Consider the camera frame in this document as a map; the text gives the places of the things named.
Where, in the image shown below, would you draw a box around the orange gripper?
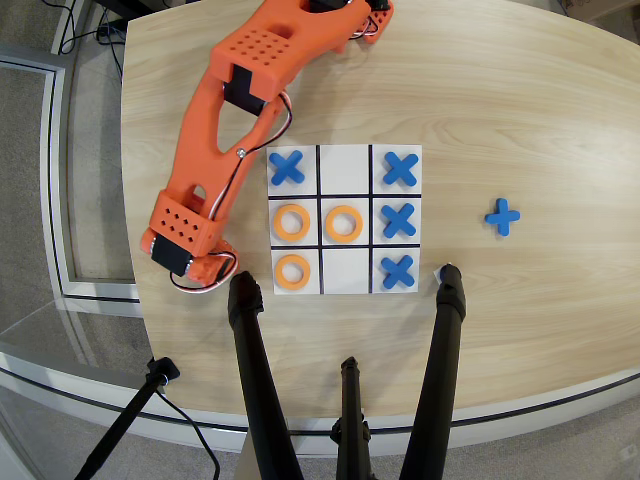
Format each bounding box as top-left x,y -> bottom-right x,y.
184,238 -> 240,290

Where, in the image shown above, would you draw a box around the blue foam cross piece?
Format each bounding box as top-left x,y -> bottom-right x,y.
381,254 -> 419,291
380,202 -> 418,239
382,152 -> 420,189
268,149 -> 306,187
483,197 -> 521,238

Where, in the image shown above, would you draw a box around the white tic-tac-toe board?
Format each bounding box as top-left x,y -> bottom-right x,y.
266,144 -> 424,296

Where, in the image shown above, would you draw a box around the black stand pole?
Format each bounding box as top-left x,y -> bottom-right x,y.
73,356 -> 181,480

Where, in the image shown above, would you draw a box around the thin black tripod leg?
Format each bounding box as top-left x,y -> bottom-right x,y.
329,356 -> 374,480

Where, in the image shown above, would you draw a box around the orange foam ring piece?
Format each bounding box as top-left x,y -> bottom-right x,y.
324,204 -> 364,244
273,253 -> 312,291
272,203 -> 312,242

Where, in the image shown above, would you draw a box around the black cable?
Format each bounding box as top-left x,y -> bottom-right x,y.
154,389 -> 222,480

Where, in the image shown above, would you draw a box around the white metal floor frame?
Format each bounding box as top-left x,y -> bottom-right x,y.
0,42 -> 144,304

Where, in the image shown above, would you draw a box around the black camera tripod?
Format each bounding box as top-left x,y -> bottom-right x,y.
0,349 -> 640,459

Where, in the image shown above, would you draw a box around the black floor cables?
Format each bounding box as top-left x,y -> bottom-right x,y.
58,0 -> 126,76

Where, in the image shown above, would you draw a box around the black furniture frame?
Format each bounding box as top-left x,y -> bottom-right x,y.
92,0 -> 201,17

